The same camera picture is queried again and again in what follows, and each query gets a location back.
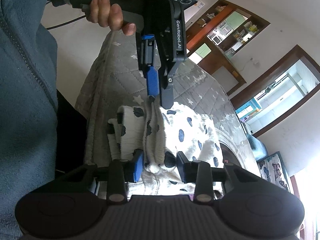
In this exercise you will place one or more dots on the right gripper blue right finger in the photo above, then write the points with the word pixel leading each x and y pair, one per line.
pixel 200 174

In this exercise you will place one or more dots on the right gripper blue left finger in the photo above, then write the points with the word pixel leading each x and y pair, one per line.
pixel 121 172

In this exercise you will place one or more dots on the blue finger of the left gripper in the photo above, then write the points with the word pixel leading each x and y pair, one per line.
pixel 152 81
pixel 167 89

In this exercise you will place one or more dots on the white polka dot garment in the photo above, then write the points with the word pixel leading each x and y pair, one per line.
pixel 162 133

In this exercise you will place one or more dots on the person's left hand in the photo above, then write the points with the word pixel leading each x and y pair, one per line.
pixel 107 15

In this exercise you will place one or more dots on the grey quilted star table cover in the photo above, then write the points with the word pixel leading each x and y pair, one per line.
pixel 114 79

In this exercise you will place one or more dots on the blue sofa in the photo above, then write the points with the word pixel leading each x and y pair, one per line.
pixel 259 150

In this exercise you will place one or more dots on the butterfly print pillow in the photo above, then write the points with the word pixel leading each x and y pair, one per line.
pixel 273 170

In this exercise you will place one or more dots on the blue white cabinet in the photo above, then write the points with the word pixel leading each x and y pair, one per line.
pixel 248 110

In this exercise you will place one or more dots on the blue grey jacket torso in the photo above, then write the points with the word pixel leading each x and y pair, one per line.
pixel 28 105

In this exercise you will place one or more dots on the dark wooden wall shelf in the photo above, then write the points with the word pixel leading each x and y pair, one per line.
pixel 220 33

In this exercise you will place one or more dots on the dark wooden door frame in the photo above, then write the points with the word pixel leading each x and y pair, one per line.
pixel 281 90

